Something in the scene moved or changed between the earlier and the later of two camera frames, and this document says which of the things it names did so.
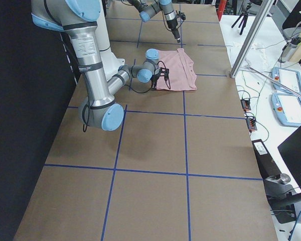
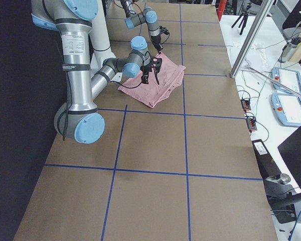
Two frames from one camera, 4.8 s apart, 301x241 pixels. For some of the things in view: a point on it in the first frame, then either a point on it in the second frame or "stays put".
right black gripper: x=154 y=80 -> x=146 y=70
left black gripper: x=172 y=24 -> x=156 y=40
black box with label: x=267 y=166 stays put
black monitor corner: x=296 y=151 stays put
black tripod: x=245 y=15 stays put
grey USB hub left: x=246 y=104 stays put
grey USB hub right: x=251 y=124 stays put
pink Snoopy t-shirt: x=182 y=75 -> x=170 y=76
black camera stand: x=286 y=205 stays put
